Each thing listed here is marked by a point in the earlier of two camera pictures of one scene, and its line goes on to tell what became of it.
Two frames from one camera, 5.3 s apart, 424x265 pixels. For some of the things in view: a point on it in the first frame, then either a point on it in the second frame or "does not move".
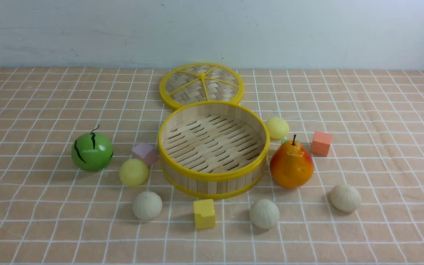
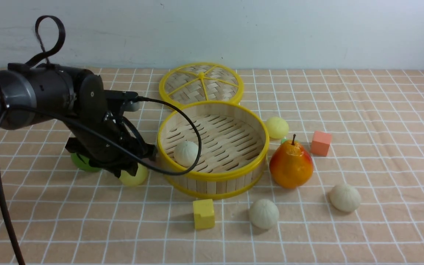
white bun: (147, 205) to (186, 153)
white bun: (345, 198) does not move
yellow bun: (133, 172) does not move
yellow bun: (278, 128) does not move
